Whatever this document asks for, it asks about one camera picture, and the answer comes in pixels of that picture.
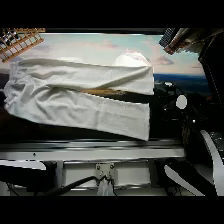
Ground white pants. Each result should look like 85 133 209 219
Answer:
3 56 156 142

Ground silver frame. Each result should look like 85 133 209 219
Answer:
0 138 186 197

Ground black cable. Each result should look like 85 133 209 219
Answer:
42 175 108 197

